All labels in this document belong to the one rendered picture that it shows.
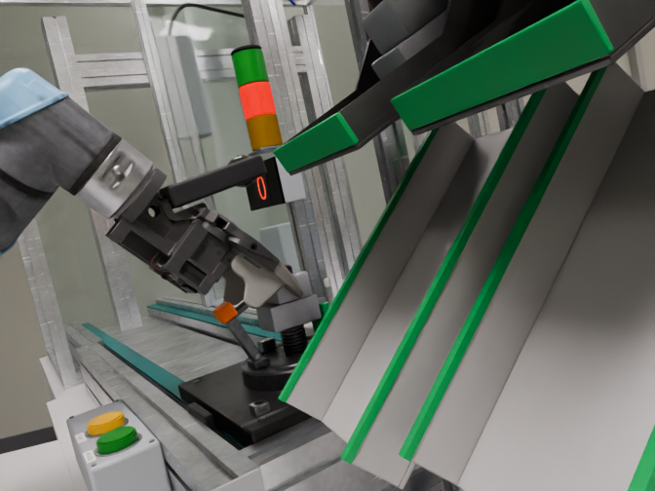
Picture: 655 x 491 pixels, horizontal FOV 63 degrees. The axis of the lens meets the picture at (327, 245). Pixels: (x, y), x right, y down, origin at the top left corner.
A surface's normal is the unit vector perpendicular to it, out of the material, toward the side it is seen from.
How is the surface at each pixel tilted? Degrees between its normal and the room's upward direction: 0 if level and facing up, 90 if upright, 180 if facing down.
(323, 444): 90
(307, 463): 90
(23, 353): 90
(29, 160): 116
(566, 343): 45
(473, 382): 90
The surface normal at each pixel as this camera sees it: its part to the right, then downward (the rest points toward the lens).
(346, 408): -0.79, -0.53
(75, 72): 0.52, -0.04
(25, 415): 0.11, 0.06
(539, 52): -0.73, 0.62
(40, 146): 0.24, 0.39
